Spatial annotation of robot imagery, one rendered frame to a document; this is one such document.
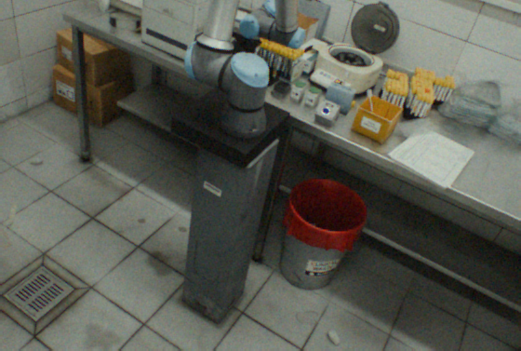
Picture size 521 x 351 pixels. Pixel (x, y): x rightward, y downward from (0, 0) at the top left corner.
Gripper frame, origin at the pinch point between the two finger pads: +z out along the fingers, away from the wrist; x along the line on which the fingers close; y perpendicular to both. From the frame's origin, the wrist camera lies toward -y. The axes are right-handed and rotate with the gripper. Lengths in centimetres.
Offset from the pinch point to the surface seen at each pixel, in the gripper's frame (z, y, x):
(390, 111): -36, 59, 12
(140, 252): 85, 38, -36
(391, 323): 27, 138, 3
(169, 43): 11.3, -20.4, -4.3
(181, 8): -5.6, -24.3, -4.5
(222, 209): 7, 45, -45
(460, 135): -44, 85, 30
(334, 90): -27.0, 39.1, 6.3
